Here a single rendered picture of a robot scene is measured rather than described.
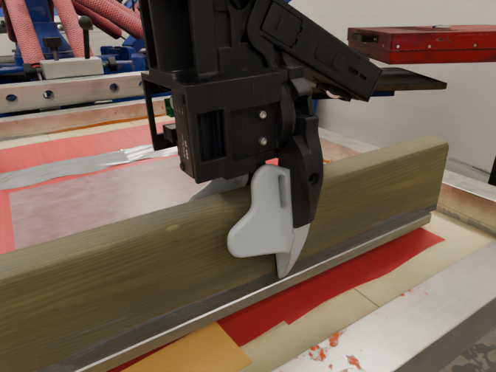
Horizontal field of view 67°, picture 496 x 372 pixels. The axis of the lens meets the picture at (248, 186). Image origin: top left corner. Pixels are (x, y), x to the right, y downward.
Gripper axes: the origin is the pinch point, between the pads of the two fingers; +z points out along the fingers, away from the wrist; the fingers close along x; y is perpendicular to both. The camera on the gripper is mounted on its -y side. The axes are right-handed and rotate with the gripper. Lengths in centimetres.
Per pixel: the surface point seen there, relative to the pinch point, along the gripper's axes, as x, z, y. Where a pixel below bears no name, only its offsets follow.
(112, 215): -21.2, 4.2, 8.0
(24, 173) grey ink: -40.8, 3.3, 15.8
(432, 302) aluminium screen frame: 10.3, 1.4, -5.8
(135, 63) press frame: -109, -3, -23
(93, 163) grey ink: -38.9, 3.5, 6.4
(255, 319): 1.9, 4.7, 3.0
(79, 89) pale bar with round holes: -69, -3, 2
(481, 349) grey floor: -21, 103, -110
